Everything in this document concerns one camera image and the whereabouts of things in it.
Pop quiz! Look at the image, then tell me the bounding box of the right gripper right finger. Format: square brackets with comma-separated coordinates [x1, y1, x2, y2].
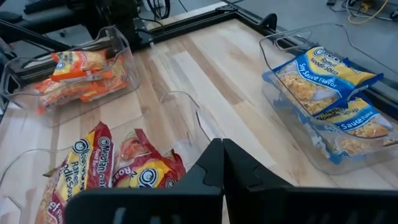
[223, 138, 398, 224]

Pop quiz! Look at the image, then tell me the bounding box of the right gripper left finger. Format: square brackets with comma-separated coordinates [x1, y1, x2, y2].
[65, 138, 224, 224]

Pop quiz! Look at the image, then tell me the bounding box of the red Maruchan ramen pack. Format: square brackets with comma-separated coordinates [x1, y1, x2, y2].
[34, 121, 115, 224]
[113, 128, 187, 189]

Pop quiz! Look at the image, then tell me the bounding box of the blue Maruchan ramen pack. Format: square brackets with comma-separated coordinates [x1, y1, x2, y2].
[262, 45, 384, 116]
[313, 93, 398, 156]

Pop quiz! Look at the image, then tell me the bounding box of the clear plastic bin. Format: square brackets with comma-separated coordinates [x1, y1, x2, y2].
[259, 22, 398, 175]
[0, 90, 218, 224]
[0, 25, 141, 128]

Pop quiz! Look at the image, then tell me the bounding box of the dark grey desk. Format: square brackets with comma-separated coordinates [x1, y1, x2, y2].
[0, 0, 94, 35]

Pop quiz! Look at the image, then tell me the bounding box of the black computer mouse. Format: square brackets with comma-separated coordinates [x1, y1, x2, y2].
[0, 11, 16, 23]

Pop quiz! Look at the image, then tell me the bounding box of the black aluminium table frame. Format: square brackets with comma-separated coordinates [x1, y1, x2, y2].
[0, 2, 398, 121]

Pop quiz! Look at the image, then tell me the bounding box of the black cable loop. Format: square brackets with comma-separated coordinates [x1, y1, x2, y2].
[146, 0, 171, 20]

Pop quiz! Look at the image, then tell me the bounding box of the yellow floor cable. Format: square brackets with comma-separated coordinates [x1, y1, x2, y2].
[346, 0, 389, 25]

